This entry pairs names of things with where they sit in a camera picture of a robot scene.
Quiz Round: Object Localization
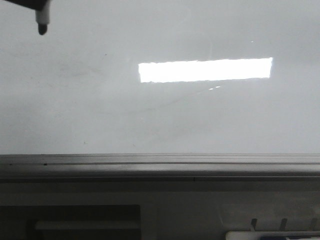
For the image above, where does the white black whiteboard marker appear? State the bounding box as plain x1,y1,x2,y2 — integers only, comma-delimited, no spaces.
35,0,51,36

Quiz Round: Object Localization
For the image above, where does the white plastic marker tray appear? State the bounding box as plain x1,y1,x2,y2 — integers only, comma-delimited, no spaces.
225,230,320,240

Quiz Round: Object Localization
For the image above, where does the white whiteboard with aluminium frame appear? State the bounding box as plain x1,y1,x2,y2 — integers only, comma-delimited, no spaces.
0,0,320,180

